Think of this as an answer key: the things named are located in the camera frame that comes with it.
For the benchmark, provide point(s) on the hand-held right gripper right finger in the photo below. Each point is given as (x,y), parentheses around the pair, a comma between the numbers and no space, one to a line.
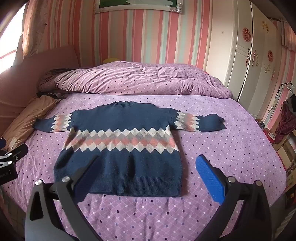
(210,178)

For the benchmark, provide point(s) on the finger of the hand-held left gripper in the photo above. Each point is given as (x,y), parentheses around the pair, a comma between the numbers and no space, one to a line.
(16,151)

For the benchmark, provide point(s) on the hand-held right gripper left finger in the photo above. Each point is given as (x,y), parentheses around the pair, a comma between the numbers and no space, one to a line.
(86,178)

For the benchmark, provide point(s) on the navy diamond-pattern knit sweater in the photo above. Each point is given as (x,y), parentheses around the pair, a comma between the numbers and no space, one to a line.
(129,166)

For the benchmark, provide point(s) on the purple dotted bed sheet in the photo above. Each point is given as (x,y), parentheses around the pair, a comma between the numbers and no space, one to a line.
(231,162)

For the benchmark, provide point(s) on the tan pillow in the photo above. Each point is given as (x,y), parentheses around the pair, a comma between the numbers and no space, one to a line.
(27,115)

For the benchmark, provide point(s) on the dark cloth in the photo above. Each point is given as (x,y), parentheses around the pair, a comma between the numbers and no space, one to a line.
(50,94)

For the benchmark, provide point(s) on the pink padded headboard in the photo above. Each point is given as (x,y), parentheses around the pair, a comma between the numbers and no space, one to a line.
(34,69)

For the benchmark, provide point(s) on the dark red garment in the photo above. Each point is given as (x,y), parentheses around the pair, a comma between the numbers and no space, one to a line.
(285,120)

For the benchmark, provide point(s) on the purple dotted duvet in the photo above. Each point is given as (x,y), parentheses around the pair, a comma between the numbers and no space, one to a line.
(138,78)

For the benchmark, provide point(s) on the yellow soft object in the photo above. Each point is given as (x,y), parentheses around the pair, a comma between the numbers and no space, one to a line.
(112,60)

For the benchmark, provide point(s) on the white wardrobe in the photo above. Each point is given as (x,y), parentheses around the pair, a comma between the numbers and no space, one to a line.
(231,58)

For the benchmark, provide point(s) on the pink sheer curtain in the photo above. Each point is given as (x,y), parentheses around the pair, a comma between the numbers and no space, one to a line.
(34,27)

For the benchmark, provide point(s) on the framed wall picture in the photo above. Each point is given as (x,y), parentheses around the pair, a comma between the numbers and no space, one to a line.
(138,8)

